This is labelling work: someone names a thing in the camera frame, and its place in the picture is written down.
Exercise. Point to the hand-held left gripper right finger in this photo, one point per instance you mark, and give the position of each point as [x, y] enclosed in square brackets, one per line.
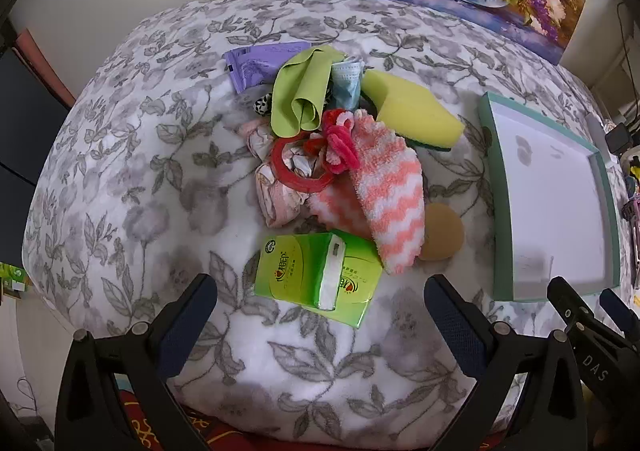
[455, 326]

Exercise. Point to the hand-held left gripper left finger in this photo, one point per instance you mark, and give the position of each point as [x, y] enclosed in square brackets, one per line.
[182, 326]

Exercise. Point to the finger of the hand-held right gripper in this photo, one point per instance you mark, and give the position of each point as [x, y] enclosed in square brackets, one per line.
[567, 301]
[620, 313]

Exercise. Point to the round brown puff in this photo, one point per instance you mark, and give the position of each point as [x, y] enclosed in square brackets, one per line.
[445, 236]

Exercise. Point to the teal box lid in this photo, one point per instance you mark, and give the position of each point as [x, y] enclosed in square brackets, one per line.
[545, 211]

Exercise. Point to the green tissue pack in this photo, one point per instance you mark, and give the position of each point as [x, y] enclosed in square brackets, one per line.
[290, 276]

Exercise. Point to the pink white striped sock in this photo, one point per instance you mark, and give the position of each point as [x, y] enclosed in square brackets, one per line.
[390, 201]

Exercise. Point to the pink floral cloth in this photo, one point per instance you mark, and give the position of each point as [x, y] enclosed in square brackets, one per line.
[275, 203]

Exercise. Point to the orange white checked cloth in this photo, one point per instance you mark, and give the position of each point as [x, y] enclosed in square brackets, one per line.
[330, 210]

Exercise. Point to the red pink pipe cleaner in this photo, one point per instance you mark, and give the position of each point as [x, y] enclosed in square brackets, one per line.
[340, 141]

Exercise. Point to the yellow sponge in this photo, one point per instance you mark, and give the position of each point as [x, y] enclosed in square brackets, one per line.
[415, 111]

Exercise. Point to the green cloth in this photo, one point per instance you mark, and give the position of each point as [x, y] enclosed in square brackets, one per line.
[295, 91]

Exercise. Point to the blue face mask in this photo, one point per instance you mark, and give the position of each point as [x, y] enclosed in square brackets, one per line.
[345, 86]

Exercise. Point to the purple packet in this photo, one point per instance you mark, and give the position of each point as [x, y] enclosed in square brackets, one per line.
[255, 63]

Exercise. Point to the grey floral blanket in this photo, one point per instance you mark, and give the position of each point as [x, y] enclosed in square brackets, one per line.
[150, 181]

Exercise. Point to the black charger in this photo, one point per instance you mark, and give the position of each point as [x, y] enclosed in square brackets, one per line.
[619, 138]

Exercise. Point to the green box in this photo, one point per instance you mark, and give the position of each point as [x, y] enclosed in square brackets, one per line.
[12, 278]

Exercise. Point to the dark furniture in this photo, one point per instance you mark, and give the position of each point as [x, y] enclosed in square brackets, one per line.
[25, 141]

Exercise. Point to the reddish brown board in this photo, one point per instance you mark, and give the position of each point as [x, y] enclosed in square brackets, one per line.
[42, 66]

